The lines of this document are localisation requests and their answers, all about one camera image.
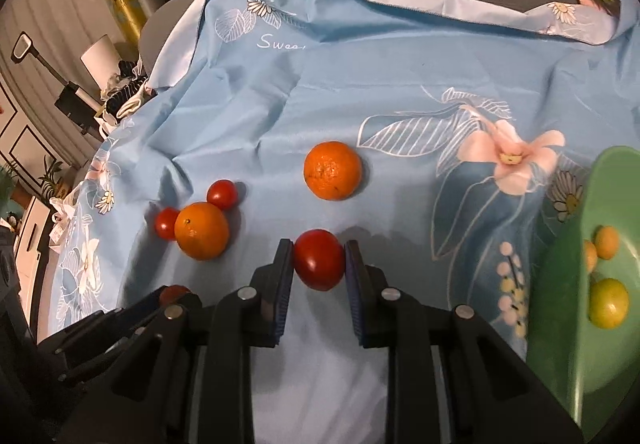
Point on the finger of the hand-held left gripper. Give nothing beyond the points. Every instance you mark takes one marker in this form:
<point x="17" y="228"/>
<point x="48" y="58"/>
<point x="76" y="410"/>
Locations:
<point x="112" y="321"/>
<point x="107" y="354"/>

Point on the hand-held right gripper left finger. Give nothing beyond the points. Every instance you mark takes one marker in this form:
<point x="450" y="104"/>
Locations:
<point x="282" y="296"/>

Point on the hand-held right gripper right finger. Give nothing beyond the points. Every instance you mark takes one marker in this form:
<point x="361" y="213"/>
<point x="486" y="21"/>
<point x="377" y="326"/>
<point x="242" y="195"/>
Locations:
<point x="355" y="296"/>

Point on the large red tomato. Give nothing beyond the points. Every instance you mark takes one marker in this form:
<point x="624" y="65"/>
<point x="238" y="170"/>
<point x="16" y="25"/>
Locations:
<point x="319" y="267"/>

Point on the small red cherry tomato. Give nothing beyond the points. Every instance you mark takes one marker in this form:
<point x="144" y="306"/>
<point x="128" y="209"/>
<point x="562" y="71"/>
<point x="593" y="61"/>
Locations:
<point x="166" y="223"/>
<point x="222" y="194"/>
<point x="173" y="294"/>

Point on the green plastic bowl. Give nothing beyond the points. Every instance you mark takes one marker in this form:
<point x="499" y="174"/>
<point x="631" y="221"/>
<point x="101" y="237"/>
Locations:
<point x="560" y="304"/>

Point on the white cabinet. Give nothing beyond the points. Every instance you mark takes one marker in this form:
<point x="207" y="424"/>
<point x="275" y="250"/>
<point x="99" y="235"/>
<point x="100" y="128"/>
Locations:
<point x="31" y="231"/>

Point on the smooth orange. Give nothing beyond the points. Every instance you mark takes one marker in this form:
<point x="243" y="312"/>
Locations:
<point x="202" y="230"/>

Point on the green potted plant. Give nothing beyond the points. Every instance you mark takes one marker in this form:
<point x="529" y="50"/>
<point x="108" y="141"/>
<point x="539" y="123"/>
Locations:
<point x="50" y="174"/>

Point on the bumpy orange tangerine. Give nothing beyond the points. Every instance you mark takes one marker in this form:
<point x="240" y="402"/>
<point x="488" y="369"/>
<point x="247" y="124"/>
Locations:
<point x="332" y="170"/>

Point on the blue floral bed sheet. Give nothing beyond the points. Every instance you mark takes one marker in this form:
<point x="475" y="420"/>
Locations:
<point x="400" y="89"/>

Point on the pile of dark clothes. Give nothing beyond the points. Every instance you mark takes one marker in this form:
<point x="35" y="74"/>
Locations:
<point x="125" y="91"/>

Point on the small orange kumquat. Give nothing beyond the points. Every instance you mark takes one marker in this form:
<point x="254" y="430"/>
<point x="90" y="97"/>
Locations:
<point x="590" y="257"/>
<point x="607" y="242"/>

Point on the white lamp shade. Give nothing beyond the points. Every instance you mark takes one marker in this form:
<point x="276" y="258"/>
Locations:
<point x="98" y="60"/>

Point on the yellow-green lime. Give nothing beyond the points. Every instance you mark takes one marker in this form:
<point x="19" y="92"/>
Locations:
<point x="608" y="303"/>

